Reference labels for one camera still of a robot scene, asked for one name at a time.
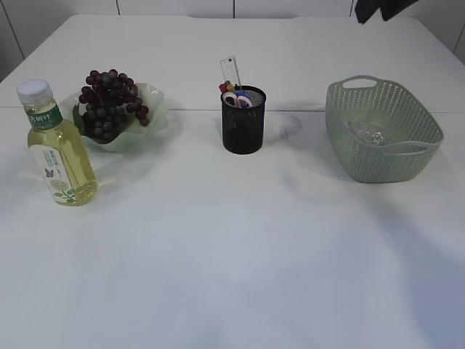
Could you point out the yellow tea bottle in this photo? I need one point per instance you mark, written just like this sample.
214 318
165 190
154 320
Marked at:
56 146

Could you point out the pink purple capped scissors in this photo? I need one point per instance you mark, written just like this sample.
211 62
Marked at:
229 98

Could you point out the clear plastic sheet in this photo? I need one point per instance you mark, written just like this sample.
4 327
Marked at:
368 132

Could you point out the blue capped scissors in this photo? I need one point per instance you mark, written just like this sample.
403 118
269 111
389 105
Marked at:
243 100

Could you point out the purple grape bunch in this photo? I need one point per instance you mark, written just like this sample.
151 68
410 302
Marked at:
108 103

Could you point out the black mesh pen holder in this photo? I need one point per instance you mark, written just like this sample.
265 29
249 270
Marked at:
243 129

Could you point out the green plastic woven basket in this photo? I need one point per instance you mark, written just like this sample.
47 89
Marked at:
413 135

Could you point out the clear plastic ruler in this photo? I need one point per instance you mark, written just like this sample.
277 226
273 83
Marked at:
230 70

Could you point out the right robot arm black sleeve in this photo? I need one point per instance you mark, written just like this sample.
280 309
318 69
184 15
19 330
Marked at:
365 9

